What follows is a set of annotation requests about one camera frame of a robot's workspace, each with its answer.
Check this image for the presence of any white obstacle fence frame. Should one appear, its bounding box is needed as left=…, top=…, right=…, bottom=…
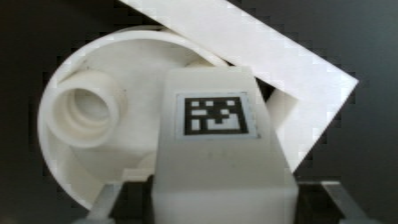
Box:
left=119, top=0, right=357, bottom=168

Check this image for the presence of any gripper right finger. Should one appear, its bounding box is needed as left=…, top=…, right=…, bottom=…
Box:
left=321, top=181, right=380, bottom=224

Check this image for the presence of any white stool leg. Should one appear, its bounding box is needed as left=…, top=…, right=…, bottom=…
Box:
left=153, top=67, right=298, bottom=224

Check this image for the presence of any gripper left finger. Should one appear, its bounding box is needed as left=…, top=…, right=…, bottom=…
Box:
left=71, top=183, right=122, bottom=224

